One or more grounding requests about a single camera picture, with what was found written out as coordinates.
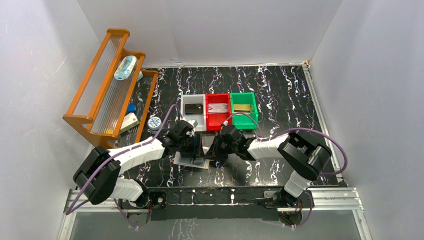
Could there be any blue bottle cap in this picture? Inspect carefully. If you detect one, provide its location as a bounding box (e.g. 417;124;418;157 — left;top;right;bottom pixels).
126;103;137;114

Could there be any silver card in red bin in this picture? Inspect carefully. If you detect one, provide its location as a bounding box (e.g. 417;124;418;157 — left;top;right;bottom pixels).
208;103;228;110

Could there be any beige leather card holder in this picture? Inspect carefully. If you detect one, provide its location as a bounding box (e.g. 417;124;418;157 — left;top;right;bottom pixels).
173;151;210;169

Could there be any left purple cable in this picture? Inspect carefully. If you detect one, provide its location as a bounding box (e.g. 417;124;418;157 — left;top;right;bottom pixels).
65;104;183;229

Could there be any dark grey card in holder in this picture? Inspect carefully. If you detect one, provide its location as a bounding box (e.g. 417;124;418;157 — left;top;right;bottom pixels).
192;158;209;168

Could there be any blue white round tin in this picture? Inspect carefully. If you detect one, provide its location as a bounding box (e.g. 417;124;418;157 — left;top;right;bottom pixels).
147;116;162;132

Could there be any white red small box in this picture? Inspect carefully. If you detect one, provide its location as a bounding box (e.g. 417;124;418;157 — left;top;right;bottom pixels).
119;112;140;134

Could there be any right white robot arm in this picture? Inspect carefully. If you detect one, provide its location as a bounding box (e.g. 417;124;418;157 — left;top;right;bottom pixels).
204;124;333;208

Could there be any gold card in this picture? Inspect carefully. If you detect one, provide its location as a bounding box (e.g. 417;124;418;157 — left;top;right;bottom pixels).
233;104;252;110
234;108;252;114

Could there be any red plastic bin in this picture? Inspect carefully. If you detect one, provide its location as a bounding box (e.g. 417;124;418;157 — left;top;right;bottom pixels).
205;93;232;132

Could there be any purple cable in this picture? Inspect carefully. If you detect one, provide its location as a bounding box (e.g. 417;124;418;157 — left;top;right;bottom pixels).
223;112;349;229
65;104;183;229

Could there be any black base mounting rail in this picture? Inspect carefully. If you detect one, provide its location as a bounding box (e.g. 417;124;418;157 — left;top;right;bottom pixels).
145;186;316;222

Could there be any gold card in green bin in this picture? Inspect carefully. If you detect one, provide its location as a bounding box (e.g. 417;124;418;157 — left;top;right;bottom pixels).
233;104;252;110

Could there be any black card in white bin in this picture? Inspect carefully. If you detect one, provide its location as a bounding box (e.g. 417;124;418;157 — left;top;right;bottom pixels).
184;103;204;115

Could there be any wooden three-tier shelf rack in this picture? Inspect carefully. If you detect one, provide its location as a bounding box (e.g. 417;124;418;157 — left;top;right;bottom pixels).
62;28;159;149

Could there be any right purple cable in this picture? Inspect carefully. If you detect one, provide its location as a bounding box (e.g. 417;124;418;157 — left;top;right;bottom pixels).
223;112;349;229

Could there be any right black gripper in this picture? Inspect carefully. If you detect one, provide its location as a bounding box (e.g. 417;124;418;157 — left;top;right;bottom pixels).
204;135;238;161

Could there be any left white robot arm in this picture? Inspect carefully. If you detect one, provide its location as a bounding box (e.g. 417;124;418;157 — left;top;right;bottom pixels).
73;119;198;208

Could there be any green plastic bin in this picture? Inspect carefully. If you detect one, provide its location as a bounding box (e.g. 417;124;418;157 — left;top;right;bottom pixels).
230;92;259;130

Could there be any white plastic bin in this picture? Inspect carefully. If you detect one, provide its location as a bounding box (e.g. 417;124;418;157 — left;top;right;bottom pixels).
180;94;207;132

